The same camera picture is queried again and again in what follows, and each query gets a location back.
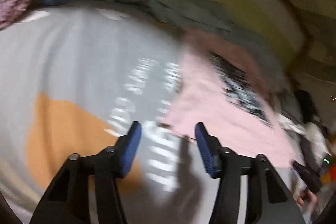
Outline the person's right hand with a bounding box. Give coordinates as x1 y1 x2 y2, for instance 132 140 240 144
296 188 318 210

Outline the grey-green crumpled blanket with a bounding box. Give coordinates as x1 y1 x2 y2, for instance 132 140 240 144
119 0 289 92

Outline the pink printed t-shirt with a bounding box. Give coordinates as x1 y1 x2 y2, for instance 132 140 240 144
163 29 300 168

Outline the white crumpled cloth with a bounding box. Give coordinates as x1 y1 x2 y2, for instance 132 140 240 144
277 114 328 156

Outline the black dark clothes pile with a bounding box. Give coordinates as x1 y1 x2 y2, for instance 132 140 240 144
294 89 318 123

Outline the grey printed bed sheet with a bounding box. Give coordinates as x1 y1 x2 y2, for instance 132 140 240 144
1 4 218 223

